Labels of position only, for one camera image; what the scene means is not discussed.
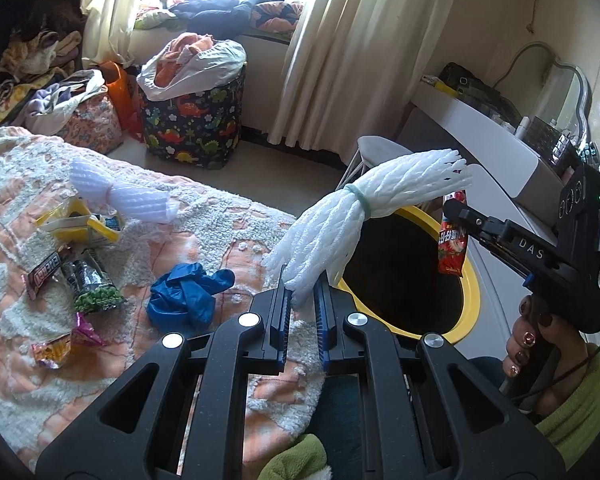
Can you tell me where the green white cloth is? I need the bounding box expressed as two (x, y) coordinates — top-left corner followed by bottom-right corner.
(132, 7), (181, 31)

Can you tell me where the black clothes heap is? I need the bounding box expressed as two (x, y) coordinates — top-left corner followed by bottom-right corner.
(0, 0), (84, 62)

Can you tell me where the yellow rimmed black trash bin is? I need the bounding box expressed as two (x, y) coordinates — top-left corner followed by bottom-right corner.
(330, 204), (482, 349)

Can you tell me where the brown white candy wrapper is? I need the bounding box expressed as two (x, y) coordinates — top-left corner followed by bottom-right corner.
(20, 249), (64, 301)

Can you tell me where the green fluffy cloth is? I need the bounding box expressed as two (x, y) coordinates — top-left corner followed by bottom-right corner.
(257, 432), (331, 480)

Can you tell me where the pile of mixed clothes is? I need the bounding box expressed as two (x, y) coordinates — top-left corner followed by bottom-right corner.
(0, 0), (89, 129)

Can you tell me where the orange pink cloth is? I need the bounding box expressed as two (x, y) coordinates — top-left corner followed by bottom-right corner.
(152, 32), (216, 86)

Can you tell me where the purple pink wrapper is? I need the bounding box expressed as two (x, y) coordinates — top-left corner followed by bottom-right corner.
(74, 312), (106, 349)

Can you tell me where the white wire leg stool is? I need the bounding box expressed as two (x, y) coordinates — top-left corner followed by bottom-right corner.
(337, 134), (421, 194)

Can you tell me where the person's right hand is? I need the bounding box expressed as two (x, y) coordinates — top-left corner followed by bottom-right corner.
(501, 294), (590, 419)

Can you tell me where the dinosaur print laundry basket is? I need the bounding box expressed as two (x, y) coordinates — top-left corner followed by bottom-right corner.
(139, 62), (246, 170)

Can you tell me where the dark quilted clothes heap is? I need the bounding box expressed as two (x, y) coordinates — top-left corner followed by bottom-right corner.
(167, 0), (306, 41)

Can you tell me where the clear organizer box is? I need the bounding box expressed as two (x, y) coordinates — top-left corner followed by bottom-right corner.
(522, 117), (581, 171)

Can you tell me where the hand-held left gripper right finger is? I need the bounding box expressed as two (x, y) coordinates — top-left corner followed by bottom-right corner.
(314, 276), (567, 480)

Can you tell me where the cream pleated curtain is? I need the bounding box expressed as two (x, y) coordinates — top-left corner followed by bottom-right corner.
(267, 0), (464, 149)

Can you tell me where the white twisted foam fruit net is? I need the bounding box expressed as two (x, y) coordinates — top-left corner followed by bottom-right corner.
(68, 156), (180, 225)

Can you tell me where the blue rubber glove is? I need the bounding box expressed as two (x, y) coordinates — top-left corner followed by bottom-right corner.
(146, 261), (236, 332)

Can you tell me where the pink white tufted blanket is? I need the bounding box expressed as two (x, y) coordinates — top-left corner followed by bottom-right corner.
(0, 126), (327, 472)

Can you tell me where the white purple garment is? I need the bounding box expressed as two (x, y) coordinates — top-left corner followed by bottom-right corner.
(27, 68), (109, 134)

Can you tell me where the red snack packet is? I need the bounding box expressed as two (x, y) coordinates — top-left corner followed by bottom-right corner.
(437, 189), (470, 278)

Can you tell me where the person's right forearm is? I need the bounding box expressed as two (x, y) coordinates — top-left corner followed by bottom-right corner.
(533, 342), (600, 459)

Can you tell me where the yellow white snack packet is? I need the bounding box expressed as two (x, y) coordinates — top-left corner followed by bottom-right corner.
(34, 197), (124, 249)

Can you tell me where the cream sheer curtain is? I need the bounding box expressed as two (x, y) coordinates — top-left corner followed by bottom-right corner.
(80, 0), (154, 69)

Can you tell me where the person's teal trouser leg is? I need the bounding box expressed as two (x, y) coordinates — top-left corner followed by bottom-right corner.
(304, 374), (367, 454)

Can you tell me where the white foam net green band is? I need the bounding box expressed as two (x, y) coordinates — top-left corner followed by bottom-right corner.
(262, 147), (474, 309)

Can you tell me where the white vanity desk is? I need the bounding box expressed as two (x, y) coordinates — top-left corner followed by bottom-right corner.
(409, 79), (554, 201)

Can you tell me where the green pea snack packet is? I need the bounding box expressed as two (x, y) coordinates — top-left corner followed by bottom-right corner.
(59, 248), (127, 315)

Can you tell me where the pink floral bag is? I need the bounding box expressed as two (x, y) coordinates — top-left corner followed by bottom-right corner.
(54, 92), (126, 156)

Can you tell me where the orange bag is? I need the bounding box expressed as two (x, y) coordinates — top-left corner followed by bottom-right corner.
(99, 61), (144, 141)

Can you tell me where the orange yellow wrapper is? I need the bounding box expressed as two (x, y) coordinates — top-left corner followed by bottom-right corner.
(31, 333), (74, 370)

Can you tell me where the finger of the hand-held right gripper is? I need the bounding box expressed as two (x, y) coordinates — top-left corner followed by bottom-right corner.
(466, 232), (535, 289)
(442, 198), (561, 272)

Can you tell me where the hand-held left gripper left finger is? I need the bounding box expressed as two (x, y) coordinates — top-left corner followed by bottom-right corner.
(35, 280), (294, 480)

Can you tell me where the black cable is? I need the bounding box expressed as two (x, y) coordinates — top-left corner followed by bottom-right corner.
(509, 330), (600, 407)

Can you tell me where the wavy frame mirror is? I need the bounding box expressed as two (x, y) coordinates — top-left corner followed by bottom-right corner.
(494, 42), (594, 146)

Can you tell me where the black bag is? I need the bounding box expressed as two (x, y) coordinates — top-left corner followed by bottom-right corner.
(437, 62), (506, 111)

